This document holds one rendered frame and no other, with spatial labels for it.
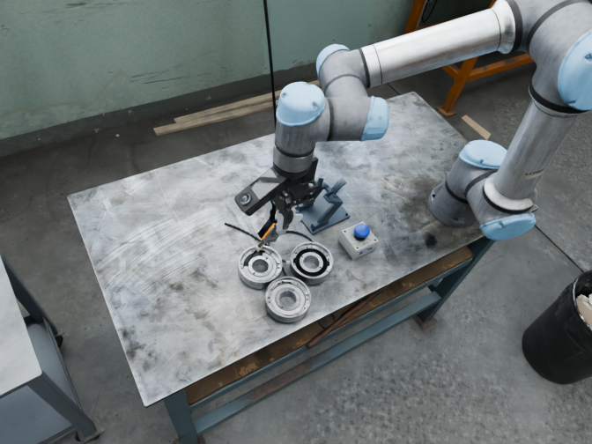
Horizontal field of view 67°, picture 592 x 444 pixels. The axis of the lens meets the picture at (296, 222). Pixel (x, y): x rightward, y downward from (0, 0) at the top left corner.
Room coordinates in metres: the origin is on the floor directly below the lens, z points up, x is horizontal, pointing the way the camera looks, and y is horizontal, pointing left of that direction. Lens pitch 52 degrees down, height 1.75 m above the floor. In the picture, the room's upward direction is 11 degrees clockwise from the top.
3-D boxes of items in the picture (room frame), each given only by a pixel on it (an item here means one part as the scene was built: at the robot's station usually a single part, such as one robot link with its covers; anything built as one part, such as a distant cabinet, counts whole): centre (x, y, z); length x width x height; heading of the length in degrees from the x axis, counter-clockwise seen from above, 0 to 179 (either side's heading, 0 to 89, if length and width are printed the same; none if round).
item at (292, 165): (0.61, 0.03, 1.17); 0.08 x 0.08 x 0.05
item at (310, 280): (0.60, -0.06, 0.82); 0.10 x 0.10 x 0.04
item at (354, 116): (0.65, -0.06, 1.25); 0.11 x 0.11 x 0.08; 18
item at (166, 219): (0.82, -0.05, 0.79); 1.20 x 0.60 x 0.02; 129
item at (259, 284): (0.56, 0.06, 0.82); 0.10 x 0.10 x 0.04
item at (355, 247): (0.70, -0.17, 0.82); 0.08 x 0.07 x 0.05; 129
